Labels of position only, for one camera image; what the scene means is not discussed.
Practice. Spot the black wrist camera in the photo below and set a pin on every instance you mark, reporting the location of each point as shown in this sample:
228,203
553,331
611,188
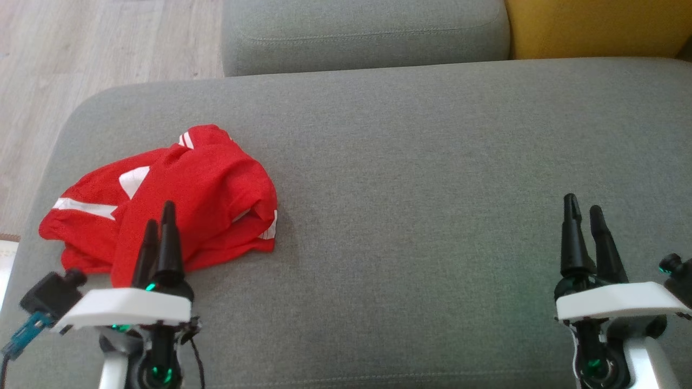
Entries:
48,294
678,275

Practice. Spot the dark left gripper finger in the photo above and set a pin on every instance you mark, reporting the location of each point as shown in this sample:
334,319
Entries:
170,243
147,254

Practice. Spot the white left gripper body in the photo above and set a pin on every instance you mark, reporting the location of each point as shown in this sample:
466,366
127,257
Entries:
124,308

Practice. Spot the big yellow sofa back cushion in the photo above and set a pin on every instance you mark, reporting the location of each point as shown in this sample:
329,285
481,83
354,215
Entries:
594,27

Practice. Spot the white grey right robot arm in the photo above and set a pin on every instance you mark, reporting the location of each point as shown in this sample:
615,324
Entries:
646,362

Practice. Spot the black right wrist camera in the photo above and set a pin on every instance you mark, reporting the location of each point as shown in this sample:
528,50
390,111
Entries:
678,275

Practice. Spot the red shorts white stripe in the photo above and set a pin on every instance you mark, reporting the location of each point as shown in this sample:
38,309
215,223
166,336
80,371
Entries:
81,221

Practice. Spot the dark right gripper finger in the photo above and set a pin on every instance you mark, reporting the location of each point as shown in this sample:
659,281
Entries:
608,254
573,243

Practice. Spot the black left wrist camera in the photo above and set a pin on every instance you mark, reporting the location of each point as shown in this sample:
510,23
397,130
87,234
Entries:
48,294

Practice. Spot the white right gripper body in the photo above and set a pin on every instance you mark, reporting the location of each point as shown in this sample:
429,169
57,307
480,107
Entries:
616,300

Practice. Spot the small grey sofa seat cushion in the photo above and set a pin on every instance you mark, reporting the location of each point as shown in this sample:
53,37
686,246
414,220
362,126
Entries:
362,32

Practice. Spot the red basketball jersey white trim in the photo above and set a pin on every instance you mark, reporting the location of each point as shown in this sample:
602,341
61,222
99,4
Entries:
216,194

